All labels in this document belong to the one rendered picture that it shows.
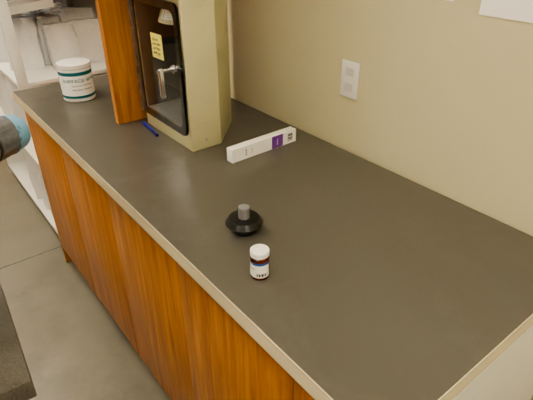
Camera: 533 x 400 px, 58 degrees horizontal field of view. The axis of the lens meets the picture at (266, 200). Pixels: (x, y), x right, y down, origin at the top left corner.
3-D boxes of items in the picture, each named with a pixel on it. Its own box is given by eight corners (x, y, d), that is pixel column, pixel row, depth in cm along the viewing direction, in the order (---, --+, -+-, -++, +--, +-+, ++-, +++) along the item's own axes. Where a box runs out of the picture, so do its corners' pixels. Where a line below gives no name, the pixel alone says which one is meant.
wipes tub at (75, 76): (89, 90, 209) (82, 55, 201) (101, 98, 200) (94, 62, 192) (59, 96, 202) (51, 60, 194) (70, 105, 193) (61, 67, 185)
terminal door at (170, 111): (146, 110, 174) (130, -10, 153) (189, 137, 153) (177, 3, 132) (143, 111, 173) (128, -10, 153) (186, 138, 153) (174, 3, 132)
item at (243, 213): (248, 214, 123) (247, 192, 120) (270, 231, 117) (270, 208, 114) (218, 227, 118) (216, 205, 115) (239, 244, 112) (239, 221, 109)
